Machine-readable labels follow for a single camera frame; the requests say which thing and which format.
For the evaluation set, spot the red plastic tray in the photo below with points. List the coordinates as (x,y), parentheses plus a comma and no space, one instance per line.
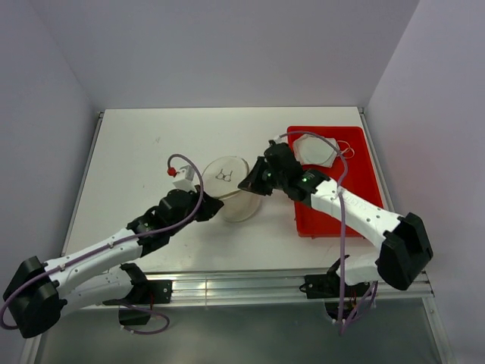
(360,179)

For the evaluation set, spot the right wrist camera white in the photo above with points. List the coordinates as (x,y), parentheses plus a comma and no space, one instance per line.
(278,139)

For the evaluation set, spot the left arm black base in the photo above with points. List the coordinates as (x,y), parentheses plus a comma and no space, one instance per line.
(138,307)

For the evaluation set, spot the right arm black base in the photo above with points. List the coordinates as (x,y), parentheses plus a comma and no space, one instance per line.
(327,287)

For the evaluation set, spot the aluminium rail frame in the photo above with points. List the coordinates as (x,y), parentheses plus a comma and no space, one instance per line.
(236,294)

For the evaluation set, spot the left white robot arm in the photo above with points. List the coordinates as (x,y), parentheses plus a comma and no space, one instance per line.
(41,293)

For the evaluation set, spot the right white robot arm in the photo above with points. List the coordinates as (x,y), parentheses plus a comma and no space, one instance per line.
(401,245)

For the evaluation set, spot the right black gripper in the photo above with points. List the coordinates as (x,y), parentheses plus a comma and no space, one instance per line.
(254,182)

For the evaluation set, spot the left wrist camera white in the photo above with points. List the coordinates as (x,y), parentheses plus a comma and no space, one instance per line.
(183,178)

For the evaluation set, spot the white folded bra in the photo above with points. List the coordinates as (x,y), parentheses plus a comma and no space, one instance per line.
(310,150)

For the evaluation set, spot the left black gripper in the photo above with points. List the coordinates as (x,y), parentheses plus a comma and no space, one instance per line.
(209,208)

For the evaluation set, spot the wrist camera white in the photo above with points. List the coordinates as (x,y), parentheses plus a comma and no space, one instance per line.
(183,178)
(278,139)

